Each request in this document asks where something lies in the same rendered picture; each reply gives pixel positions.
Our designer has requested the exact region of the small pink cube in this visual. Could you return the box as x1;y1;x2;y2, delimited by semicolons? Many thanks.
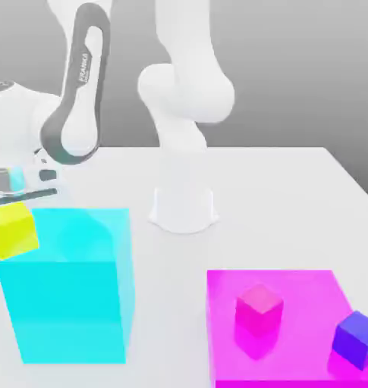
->
234;283;285;340

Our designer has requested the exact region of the large cyan box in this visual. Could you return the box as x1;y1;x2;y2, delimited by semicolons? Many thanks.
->
0;207;137;365

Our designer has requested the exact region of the large magenta box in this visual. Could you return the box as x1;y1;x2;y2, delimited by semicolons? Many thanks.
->
206;268;368;388

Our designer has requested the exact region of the small purple cube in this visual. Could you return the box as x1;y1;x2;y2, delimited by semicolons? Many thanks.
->
332;310;368;371

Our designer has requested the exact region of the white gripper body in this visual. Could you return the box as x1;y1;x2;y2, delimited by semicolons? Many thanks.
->
0;183;64;211

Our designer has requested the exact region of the small yellow cube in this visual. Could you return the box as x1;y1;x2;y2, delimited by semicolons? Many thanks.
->
0;201;41;261

